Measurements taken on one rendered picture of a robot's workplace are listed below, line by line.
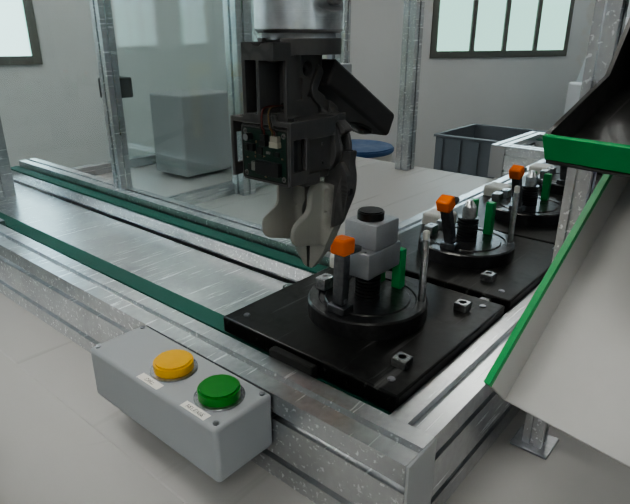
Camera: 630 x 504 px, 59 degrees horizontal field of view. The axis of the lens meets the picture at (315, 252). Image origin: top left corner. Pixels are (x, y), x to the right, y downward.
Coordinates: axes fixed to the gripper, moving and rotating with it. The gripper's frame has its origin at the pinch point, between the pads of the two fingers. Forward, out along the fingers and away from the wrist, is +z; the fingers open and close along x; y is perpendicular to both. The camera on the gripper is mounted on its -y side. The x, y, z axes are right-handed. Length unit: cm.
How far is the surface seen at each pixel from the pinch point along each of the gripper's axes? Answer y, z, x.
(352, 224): -7.6, -0.8, -1.0
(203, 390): 13.4, 10.2, -1.9
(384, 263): -9.4, 3.6, 2.2
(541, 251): -42.5, 10.2, 8.8
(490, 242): -35.9, 8.2, 3.4
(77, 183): -22, 13, -92
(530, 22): -433, -30, -146
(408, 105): -116, 0, -61
